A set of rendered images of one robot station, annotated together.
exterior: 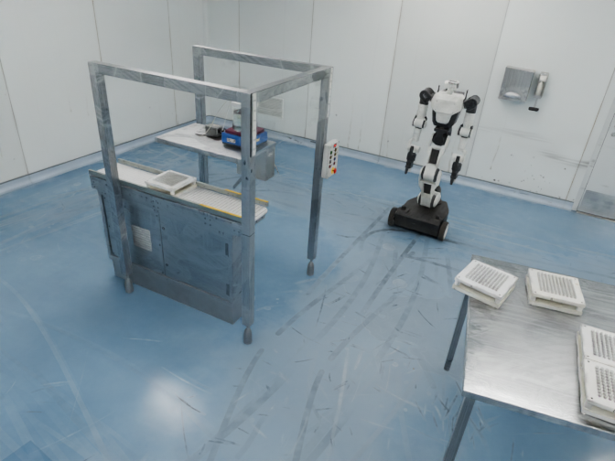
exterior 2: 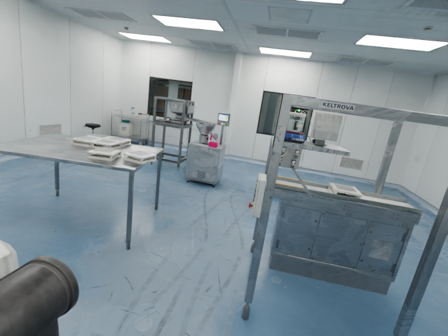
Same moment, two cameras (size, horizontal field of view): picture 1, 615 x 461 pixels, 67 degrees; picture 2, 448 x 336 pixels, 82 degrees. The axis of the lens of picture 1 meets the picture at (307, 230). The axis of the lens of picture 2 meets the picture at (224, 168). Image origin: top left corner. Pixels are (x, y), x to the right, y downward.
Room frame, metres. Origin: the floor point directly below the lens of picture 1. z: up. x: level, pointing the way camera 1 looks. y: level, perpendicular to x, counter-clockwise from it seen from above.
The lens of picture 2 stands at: (4.85, -0.87, 1.63)
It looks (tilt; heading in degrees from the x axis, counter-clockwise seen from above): 15 degrees down; 163
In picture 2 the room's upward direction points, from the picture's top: 8 degrees clockwise
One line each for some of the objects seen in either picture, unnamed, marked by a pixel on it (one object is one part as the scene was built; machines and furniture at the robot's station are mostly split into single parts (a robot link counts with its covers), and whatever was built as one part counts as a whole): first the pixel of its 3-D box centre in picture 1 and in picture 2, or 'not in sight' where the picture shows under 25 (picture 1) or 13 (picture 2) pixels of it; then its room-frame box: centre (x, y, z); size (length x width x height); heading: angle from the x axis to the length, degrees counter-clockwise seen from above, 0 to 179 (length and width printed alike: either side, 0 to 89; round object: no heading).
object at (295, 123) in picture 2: (244, 112); (296, 121); (2.69, 0.42, 1.53); 0.15 x 0.15 x 0.19
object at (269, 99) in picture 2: not in sight; (285, 115); (-1.69, 2.64, 1.43); 1.38 x 0.01 x 1.16; 63
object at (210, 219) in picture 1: (174, 197); (339, 200); (2.89, 0.94, 0.85); 1.30 x 0.29 x 0.10; 65
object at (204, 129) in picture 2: not in sight; (207, 134); (-0.10, 0.22, 0.95); 0.49 x 0.36 x 0.37; 63
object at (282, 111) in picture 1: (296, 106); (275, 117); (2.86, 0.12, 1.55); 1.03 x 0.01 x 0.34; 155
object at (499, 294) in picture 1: (486, 278); (140, 155); (2.02, -0.95, 0.95); 0.25 x 0.24 x 0.02; 142
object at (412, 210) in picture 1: (426, 207); not in sight; (4.43, -1.22, 0.19); 0.64 x 0.52 x 0.33; 153
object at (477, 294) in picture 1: (484, 285); (140, 159); (2.02, -0.95, 0.90); 0.24 x 0.24 x 0.02; 52
